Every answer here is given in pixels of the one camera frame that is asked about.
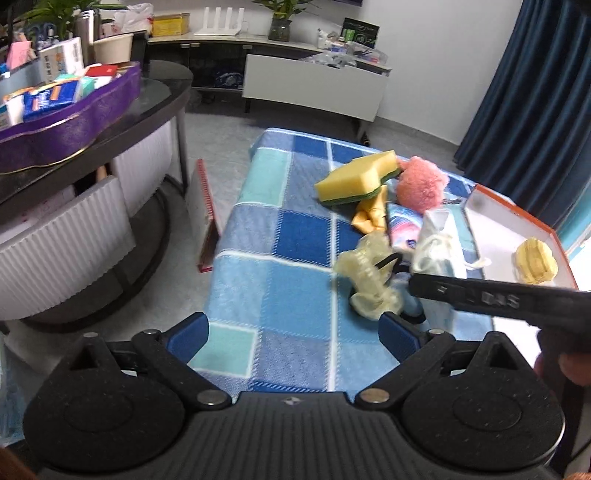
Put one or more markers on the yellow cloth bow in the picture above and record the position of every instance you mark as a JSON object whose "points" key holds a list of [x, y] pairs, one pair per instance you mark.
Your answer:
{"points": [[371, 214]]}

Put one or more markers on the orange cardboard box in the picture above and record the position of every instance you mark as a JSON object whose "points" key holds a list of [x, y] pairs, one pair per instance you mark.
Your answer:
{"points": [[498, 221]]}

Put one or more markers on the red white small box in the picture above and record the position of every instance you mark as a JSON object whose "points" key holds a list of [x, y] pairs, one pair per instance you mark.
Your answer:
{"points": [[101, 70]]}

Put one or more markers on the person's right hand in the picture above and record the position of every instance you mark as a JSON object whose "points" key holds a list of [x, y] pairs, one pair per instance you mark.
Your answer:
{"points": [[575, 367]]}

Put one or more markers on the pink sticky notes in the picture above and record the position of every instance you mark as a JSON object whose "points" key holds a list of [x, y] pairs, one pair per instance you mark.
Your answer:
{"points": [[21, 55]]}

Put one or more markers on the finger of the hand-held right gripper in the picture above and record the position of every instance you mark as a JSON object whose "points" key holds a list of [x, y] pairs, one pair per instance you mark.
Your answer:
{"points": [[413, 300], [391, 263]]}

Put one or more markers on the blue plaid blanket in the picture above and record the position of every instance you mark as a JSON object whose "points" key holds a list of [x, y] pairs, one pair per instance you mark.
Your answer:
{"points": [[286, 286]]}

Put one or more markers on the yellow striped knitted cloth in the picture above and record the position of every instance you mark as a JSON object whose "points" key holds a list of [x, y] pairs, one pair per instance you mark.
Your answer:
{"points": [[535, 261]]}

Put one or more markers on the yellow green sponge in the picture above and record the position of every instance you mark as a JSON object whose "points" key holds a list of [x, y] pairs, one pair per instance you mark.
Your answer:
{"points": [[355, 177]]}

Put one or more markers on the dark blue curtain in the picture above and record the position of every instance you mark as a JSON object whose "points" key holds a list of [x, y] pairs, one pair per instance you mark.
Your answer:
{"points": [[526, 92]]}

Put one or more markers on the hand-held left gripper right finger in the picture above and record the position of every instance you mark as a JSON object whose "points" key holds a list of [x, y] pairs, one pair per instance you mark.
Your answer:
{"points": [[399, 334]]}

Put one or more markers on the blue white tissue packet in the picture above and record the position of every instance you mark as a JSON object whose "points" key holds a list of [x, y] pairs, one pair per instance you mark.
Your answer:
{"points": [[48, 99]]}

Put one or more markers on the steel thermos bottle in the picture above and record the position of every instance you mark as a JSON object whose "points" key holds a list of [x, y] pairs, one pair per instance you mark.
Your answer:
{"points": [[88, 30]]}

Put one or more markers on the yellow box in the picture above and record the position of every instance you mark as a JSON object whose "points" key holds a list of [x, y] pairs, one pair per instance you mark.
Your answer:
{"points": [[171, 25]]}

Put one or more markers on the green black box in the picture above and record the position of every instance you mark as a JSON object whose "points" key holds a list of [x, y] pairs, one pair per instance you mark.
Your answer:
{"points": [[361, 31]]}

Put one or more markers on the clear plastic bag pile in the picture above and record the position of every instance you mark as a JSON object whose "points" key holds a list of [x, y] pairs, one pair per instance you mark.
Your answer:
{"points": [[328, 60]]}

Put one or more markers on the potted plant in glass vase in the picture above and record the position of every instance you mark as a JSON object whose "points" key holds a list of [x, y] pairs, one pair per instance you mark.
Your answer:
{"points": [[280, 27]]}

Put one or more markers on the white face mask bag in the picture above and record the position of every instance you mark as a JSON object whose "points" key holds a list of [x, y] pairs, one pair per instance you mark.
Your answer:
{"points": [[434, 244]]}

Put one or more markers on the white router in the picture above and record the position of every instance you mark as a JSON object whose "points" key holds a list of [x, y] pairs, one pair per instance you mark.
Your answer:
{"points": [[217, 27]]}

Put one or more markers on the clutter of small items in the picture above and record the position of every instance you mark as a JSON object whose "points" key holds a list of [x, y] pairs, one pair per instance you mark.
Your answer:
{"points": [[355, 48]]}

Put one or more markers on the white TV cabinet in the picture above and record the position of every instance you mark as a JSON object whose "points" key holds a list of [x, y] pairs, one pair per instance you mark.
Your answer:
{"points": [[314, 87]]}

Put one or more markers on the purple tin tray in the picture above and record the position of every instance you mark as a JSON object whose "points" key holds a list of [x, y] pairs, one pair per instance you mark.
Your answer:
{"points": [[69, 134]]}

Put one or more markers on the green leafy plant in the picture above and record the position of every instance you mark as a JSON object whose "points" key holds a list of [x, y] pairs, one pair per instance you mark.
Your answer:
{"points": [[55, 14]]}

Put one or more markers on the white carton in tin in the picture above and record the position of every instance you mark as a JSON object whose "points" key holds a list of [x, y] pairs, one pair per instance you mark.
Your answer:
{"points": [[62, 60]]}

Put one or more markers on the round black coffee table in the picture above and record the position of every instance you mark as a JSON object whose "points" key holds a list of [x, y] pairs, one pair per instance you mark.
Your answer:
{"points": [[157, 97]]}

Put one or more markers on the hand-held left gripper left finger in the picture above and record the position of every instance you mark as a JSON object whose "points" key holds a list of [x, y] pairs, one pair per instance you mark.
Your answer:
{"points": [[189, 334]]}

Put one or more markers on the pink blue soft packet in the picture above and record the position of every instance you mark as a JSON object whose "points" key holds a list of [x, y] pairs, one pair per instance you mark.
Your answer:
{"points": [[404, 226]]}

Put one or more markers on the red edged board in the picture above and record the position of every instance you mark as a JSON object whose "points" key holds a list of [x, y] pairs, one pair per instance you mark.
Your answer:
{"points": [[207, 217]]}

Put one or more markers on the white plastic bag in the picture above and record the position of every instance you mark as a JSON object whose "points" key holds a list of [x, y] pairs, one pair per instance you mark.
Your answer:
{"points": [[134, 16]]}

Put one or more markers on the white paper cup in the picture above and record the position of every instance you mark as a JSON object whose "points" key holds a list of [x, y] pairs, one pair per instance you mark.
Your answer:
{"points": [[113, 48]]}

